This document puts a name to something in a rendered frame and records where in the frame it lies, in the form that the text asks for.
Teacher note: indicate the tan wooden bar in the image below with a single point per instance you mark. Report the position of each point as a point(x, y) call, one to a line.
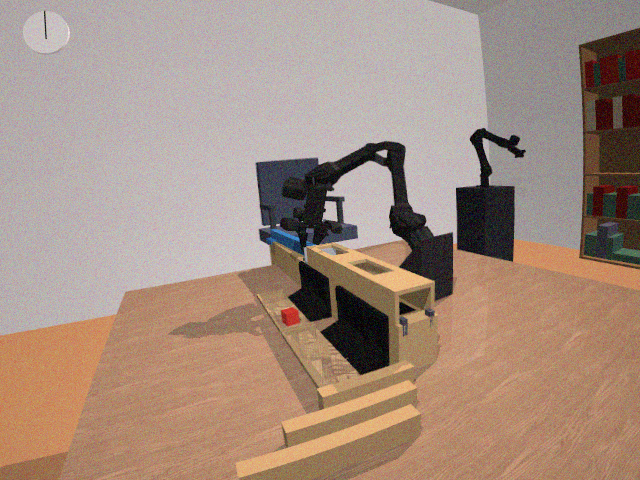
point(335, 451)
point(348, 414)

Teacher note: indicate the red cube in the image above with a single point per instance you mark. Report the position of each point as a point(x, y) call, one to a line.
point(290, 316)

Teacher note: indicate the tan rectangular bar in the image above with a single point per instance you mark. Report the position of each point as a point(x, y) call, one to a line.
point(351, 389)

